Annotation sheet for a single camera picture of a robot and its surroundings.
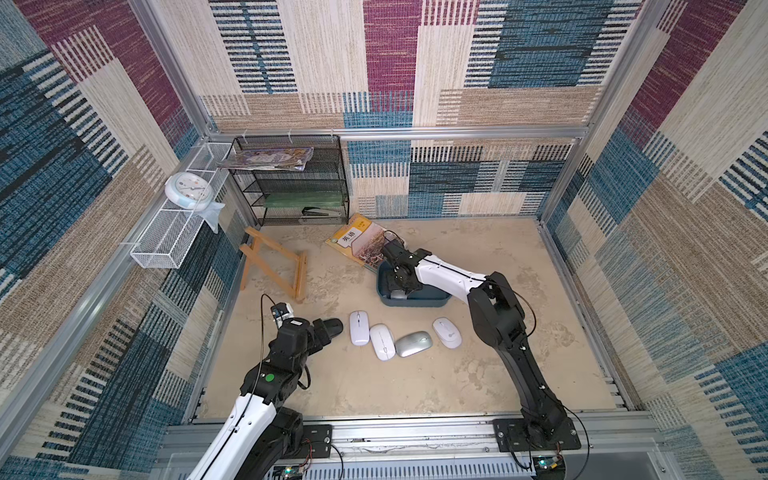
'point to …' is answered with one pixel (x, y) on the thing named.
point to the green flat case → (318, 199)
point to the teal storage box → (420, 296)
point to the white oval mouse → (383, 342)
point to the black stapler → (310, 211)
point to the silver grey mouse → (413, 343)
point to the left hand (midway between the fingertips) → (309, 326)
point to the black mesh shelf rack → (325, 172)
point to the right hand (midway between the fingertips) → (395, 282)
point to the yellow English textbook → (362, 240)
